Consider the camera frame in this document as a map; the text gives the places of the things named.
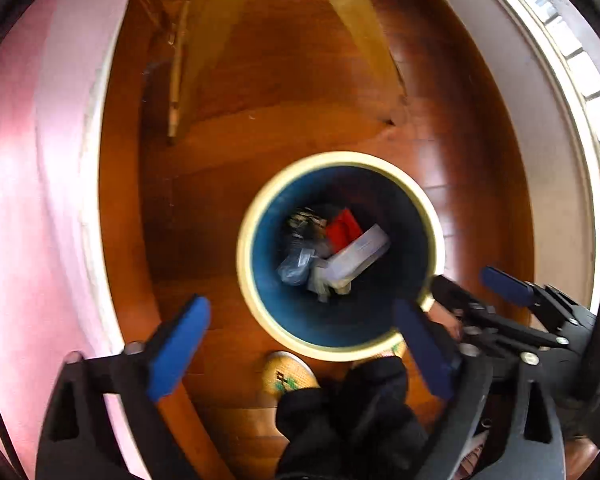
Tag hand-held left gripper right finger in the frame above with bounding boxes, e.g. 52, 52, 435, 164
394, 299, 566, 480

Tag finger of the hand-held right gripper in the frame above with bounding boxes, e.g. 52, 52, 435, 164
480, 266, 581, 327
430, 275, 570, 360

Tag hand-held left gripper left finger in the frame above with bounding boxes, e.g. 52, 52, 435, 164
35, 295, 212, 480

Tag white carton box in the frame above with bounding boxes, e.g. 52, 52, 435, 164
325, 225, 391, 287

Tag cream cloth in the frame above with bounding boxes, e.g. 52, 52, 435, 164
307, 259, 353, 304

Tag red paper bag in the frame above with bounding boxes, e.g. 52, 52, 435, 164
325, 208, 365, 256

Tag clear plastic wrapper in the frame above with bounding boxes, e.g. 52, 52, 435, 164
277, 247, 317, 287

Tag black patterned wrapper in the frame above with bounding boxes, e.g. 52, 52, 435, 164
287, 207, 331, 242

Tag blue waste bin cream rim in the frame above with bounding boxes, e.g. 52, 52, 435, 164
236, 151, 446, 363

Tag person's black pants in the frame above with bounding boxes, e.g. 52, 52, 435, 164
275, 355, 431, 480

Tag yellow knitted slipper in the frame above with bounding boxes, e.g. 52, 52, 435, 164
261, 351, 322, 441

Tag pink bed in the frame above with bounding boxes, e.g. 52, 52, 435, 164
0, 0, 148, 480

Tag window with metal grille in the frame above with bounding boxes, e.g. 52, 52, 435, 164
472, 0, 600, 166

